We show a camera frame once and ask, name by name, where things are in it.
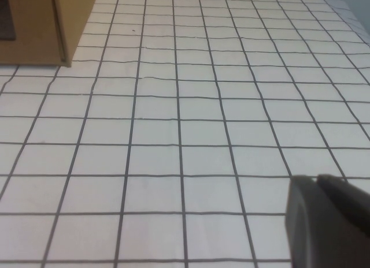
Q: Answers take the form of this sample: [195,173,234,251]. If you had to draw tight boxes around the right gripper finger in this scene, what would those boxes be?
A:
[284,174,370,268]

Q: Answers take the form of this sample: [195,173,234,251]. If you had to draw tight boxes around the white grid-pattern tablecloth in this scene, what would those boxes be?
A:
[0,0,370,268]

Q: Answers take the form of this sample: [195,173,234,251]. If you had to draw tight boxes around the plain cardboard box shell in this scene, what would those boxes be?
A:
[51,0,101,68]

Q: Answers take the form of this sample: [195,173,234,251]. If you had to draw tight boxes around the windowed cardboard drawer, flat handle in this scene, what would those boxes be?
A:
[0,0,65,66]

